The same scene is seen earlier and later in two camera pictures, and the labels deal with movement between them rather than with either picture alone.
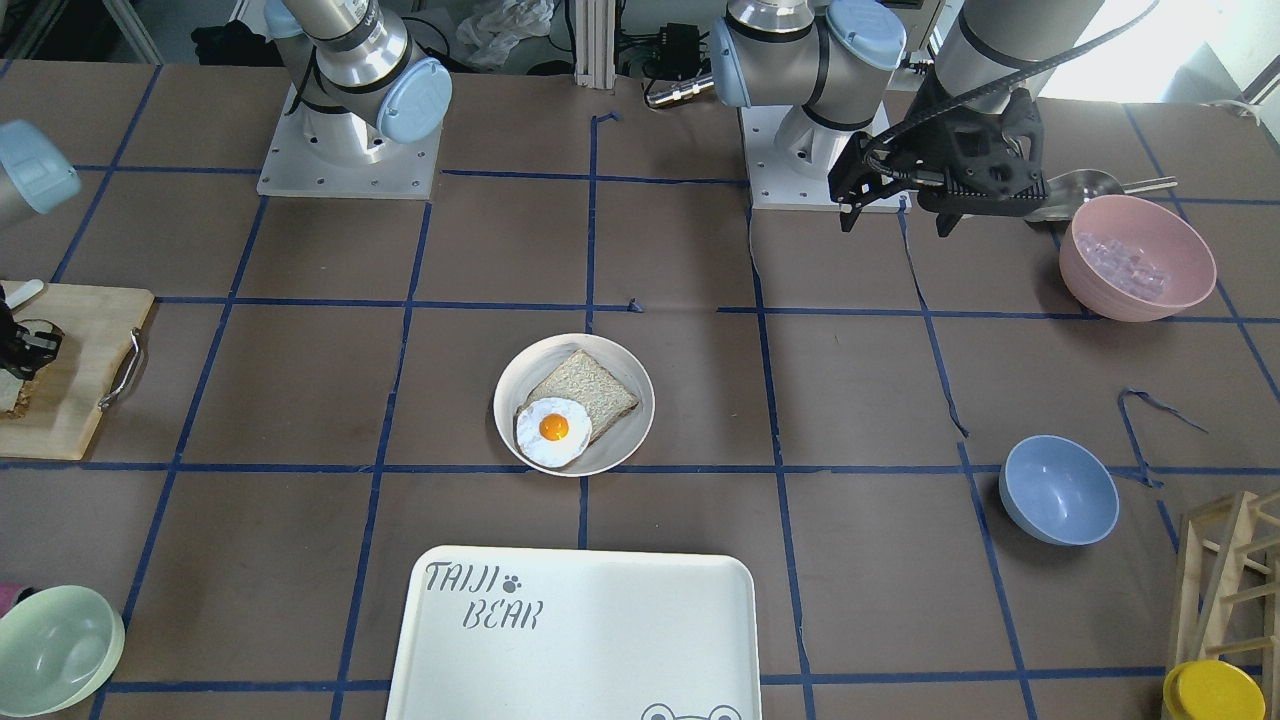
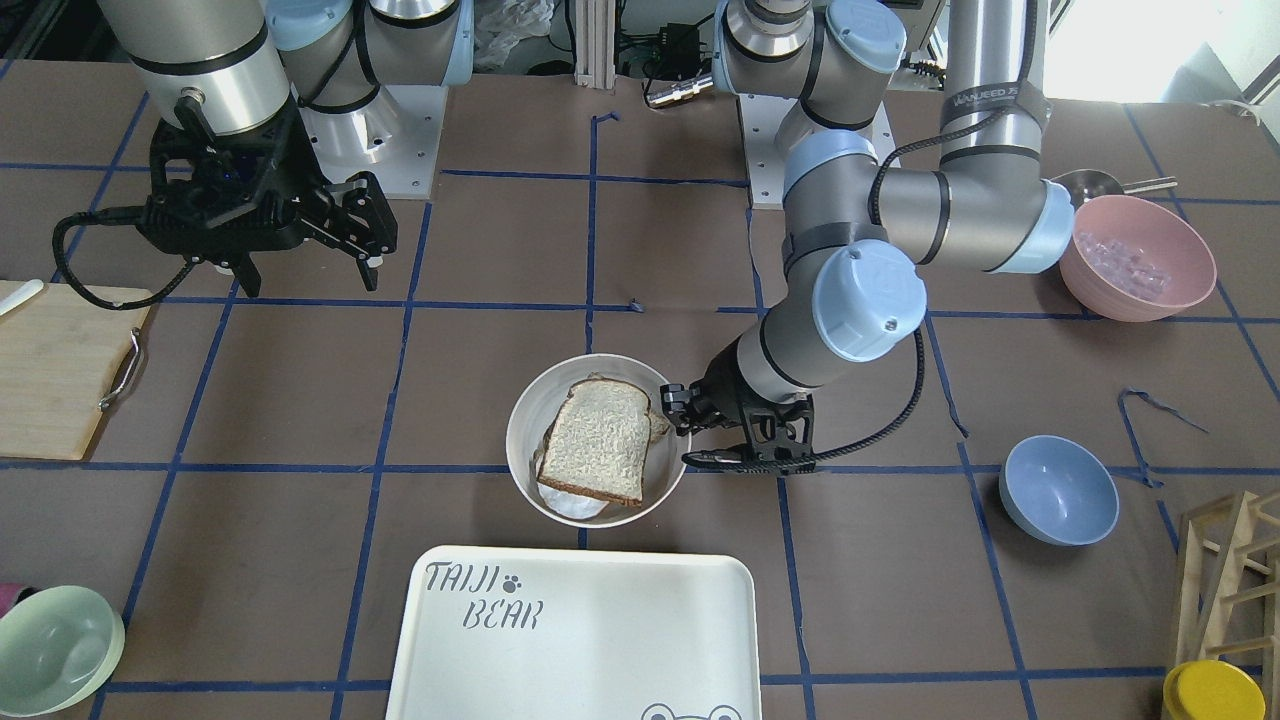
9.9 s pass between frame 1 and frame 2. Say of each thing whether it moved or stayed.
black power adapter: stayed
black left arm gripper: moved
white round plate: moved
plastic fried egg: moved
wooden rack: stayed
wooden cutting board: stayed
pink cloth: stayed
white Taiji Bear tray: stayed
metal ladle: stayed
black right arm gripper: moved
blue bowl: stayed
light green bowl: stayed
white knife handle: stayed
